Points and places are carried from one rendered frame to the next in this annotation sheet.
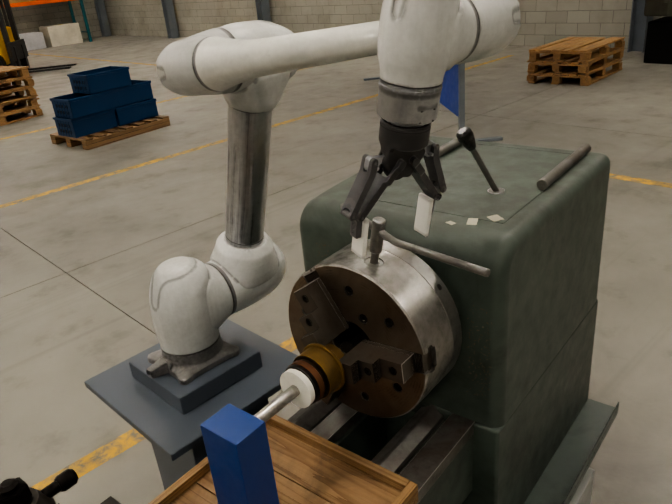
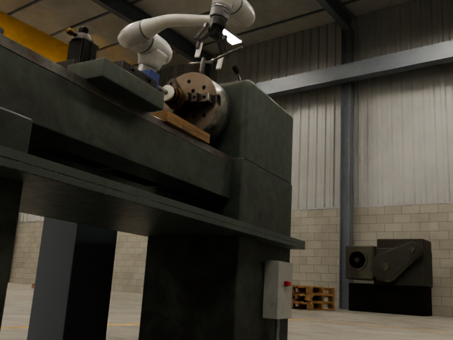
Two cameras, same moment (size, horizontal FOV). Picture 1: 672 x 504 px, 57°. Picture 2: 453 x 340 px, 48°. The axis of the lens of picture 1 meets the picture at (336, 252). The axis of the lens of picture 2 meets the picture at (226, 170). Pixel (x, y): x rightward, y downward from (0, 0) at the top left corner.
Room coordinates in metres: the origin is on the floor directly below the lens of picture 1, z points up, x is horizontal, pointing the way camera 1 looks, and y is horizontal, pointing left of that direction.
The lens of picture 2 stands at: (-1.17, 0.23, 0.30)
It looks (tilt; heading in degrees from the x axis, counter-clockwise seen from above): 13 degrees up; 348
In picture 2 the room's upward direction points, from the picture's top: 3 degrees clockwise
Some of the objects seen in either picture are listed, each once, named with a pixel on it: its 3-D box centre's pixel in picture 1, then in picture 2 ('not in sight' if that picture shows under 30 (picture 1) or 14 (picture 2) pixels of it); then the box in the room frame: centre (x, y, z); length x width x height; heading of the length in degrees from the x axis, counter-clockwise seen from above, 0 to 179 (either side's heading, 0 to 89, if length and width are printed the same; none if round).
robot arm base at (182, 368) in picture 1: (185, 351); not in sight; (1.37, 0.42, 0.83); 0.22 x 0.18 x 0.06; 133
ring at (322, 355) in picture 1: (317, 371); (174, 97); (0.87, 0.05, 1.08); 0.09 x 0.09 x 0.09; 49
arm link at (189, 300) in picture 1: (185, 300); not in sight; (1.39, 0.39, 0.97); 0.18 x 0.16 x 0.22; 135
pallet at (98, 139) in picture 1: (105, 103); not in sight; (7.82, 2.66, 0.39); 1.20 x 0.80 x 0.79; 140
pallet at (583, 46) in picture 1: (576, 59); (304, 297); (8.60, -3.52, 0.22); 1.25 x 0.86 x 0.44; 135
